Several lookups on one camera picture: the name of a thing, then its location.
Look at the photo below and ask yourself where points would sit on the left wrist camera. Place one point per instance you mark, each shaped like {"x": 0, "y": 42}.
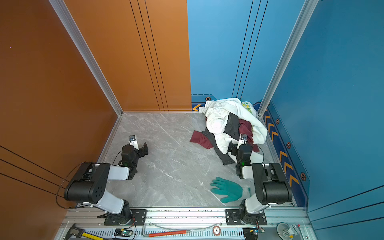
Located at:
{"x": 132, "y": 139}

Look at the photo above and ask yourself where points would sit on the yellow black caliper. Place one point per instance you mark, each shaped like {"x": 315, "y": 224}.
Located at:
{"x": 79, "y": 233}

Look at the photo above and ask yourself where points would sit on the white cloth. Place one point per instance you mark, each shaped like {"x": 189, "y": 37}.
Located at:
{"x": 217, "y": 112}

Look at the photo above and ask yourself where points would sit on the red handled tool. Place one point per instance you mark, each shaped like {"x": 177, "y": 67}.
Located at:
{"x": 171, "y": 233}

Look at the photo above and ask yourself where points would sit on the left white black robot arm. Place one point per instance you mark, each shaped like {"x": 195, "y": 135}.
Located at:
{"x": 88, "y": 186}

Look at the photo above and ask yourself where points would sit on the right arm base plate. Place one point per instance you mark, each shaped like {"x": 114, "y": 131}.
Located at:
{"x": 235, "y": 217}

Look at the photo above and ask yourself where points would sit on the green rubber glove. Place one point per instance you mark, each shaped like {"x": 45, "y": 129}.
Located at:
{"x": 230, "y": 191}

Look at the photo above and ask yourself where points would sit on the lemon print cloth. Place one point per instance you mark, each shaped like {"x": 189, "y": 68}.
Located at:
{"x": 248, "y": 106}

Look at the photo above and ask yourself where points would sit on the aluminium front rail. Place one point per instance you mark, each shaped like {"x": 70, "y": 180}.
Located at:
{"x": 198, "y": 220}

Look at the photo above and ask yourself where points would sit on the aluminium corner post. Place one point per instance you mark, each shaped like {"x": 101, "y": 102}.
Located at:
{"x": 76, "y": 36}
{"x": 292, "y": 43}

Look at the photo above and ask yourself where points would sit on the dark grey garment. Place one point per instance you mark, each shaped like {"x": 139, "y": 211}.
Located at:
{"x": 221, "y": 143}

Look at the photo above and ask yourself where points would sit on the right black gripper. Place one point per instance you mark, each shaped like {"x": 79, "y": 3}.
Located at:
{"x": 234, "y": 148}

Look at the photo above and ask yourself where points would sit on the grey round metal part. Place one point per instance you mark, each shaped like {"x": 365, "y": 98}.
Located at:
{"x": 288, "y": 232}

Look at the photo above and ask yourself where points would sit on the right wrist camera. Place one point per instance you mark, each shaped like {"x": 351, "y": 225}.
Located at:
{"x": 243, "y": 140}

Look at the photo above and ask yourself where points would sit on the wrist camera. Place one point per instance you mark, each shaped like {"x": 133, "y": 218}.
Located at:
{"x": 132, "y": 139}
{"x": 243, "y": 140}

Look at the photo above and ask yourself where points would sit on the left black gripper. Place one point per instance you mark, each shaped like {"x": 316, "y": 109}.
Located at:
{"x": 140, "y": 151}

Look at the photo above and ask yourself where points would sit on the green circuit board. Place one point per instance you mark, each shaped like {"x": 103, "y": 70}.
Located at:
{"x": 123, "y": 234}

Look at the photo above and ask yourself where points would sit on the right aluminium corner post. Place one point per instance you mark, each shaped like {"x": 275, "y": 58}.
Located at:
{"x": 292, "y": 43}

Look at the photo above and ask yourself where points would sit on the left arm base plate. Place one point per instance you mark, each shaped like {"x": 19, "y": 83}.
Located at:
{"x": 135, "y": 217}

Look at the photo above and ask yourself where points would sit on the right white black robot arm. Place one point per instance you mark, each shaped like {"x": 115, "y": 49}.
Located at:
{"x": 270, "y": 184}

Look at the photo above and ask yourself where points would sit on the maroon shirt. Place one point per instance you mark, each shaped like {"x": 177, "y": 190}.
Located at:
{"x": 245, "y": 127}

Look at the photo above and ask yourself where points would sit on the left aluminium corner post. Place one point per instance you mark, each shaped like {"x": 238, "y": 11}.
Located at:
{"x": 76, "y": 36}

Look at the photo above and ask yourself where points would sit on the round red white sticker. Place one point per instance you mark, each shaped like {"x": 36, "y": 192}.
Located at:
{"x": 217, "y": 231}

